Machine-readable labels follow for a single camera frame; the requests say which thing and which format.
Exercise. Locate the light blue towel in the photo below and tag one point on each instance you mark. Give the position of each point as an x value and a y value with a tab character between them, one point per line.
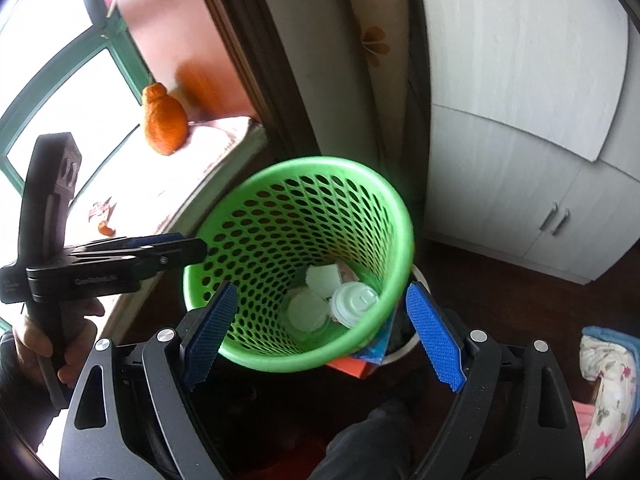
600	335

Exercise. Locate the red snack wrapper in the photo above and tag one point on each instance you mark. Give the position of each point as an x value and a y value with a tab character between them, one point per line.
102	209

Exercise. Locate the blue packet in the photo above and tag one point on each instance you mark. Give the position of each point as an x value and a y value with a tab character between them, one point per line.
382	345

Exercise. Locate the brown wooden side panel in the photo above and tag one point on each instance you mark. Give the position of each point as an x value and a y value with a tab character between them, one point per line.
165	25

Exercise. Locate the floral cloth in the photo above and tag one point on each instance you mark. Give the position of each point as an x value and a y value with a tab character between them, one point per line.
607	400

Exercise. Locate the clear plastic cup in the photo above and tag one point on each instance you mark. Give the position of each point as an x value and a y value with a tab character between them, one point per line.
305	310

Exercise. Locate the white plastic basin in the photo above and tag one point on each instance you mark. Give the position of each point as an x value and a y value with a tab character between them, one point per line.
412	340

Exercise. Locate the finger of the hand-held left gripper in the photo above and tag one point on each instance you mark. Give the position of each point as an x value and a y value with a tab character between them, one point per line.
175	252
145	241

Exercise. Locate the orange citrus fruit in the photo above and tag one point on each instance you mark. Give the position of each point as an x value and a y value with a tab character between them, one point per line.
165	125

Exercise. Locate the white cup lid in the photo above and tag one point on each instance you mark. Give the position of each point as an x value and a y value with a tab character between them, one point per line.
352	302

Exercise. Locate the person's leg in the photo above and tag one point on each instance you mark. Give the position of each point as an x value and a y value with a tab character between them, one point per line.
360	445

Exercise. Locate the orange peel piece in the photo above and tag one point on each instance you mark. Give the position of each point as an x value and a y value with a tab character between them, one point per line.
106	230

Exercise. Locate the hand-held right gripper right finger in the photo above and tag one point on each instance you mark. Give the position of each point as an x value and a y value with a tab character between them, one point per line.
435	335

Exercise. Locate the white cabinet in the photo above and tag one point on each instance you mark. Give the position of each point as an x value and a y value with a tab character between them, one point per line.
500	200

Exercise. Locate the green window frame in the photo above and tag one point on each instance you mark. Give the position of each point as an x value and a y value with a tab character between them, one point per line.
125	60

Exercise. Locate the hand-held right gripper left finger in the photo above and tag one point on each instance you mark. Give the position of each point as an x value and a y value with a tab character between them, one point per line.
210	332

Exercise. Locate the green plastic wastebasket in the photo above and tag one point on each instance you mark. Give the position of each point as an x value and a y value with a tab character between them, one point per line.
305	164

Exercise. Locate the orange box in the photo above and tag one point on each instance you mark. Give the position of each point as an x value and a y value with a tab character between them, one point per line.
350	366

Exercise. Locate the patterned curtain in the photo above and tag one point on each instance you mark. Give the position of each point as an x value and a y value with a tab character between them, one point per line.
380	85

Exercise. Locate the person's left hand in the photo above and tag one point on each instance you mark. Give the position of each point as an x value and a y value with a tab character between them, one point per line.
32	335

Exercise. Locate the pink printed blanket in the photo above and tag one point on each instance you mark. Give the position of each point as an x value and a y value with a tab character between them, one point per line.
200	160

